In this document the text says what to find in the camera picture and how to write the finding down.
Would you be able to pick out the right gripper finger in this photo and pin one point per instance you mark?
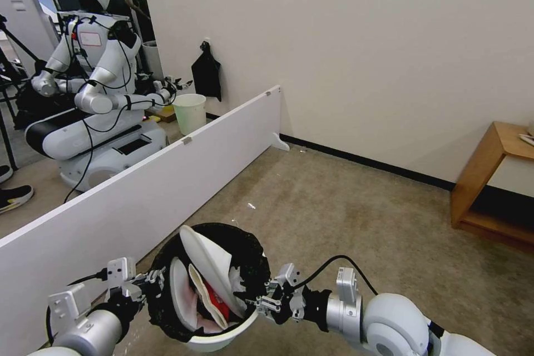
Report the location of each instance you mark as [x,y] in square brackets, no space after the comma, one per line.
[267,305]
[278,288]

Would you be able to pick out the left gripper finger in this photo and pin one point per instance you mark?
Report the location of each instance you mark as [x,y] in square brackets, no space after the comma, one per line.
[141,291]
[153,277]

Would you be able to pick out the white bin with black liner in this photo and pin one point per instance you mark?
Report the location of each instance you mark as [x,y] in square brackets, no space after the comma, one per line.
[250,247]

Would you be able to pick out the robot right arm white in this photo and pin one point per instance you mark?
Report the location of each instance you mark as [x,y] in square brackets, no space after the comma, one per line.
[396,327]

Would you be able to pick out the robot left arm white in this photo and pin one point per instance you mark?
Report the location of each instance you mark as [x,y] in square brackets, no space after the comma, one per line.
[89,333]

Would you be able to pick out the small white floor scrap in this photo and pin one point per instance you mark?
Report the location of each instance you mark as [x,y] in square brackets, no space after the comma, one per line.
[251,206]

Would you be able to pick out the small clear floor scrap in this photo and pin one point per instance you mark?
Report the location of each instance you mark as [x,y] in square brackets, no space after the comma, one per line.
[302,149]

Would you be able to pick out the pale plastic bin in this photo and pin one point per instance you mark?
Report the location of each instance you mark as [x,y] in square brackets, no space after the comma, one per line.
[190,116]

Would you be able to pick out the white paper plate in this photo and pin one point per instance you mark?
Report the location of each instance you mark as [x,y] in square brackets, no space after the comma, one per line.
[180,289]

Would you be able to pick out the crumpled white paper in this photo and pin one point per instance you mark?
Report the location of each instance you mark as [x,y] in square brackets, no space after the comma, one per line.
[238,279]

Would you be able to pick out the red wrapper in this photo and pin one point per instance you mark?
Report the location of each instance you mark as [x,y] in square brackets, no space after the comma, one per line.
[216,299]

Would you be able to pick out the beige rimmed paper plate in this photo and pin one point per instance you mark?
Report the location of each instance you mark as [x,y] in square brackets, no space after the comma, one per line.
[204,301]

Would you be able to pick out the large white foam plate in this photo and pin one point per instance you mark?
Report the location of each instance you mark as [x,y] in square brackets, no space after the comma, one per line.
[208,256]

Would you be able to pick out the long white partition board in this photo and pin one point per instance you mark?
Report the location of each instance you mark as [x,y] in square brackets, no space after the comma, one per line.
[125,214]

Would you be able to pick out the white board foot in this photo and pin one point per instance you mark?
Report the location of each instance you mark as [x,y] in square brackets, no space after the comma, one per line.
[280,142]

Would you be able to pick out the black and yellow shoe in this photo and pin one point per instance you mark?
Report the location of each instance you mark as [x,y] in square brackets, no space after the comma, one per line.
[14,199]

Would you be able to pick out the yellow flat object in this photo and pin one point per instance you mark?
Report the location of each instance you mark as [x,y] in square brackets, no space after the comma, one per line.
[160,116]

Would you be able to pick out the white humanoid robot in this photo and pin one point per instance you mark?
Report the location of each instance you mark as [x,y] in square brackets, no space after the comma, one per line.
[104,80]

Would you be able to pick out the black hanging bag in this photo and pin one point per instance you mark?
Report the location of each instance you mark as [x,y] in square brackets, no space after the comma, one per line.
[207,76]

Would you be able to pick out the wooden side table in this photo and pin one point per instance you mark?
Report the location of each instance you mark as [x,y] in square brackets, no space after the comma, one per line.
[479,172]

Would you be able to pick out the black tripod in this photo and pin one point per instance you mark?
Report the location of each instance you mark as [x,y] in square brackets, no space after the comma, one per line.
[12,76]

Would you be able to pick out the white object on table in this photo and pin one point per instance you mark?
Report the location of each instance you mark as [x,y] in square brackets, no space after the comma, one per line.
[528,135]

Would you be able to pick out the white standing machine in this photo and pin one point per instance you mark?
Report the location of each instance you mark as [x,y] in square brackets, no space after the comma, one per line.
[21,18]

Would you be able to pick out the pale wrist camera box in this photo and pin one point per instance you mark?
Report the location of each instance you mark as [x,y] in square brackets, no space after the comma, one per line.
[121,271]
[288,274]

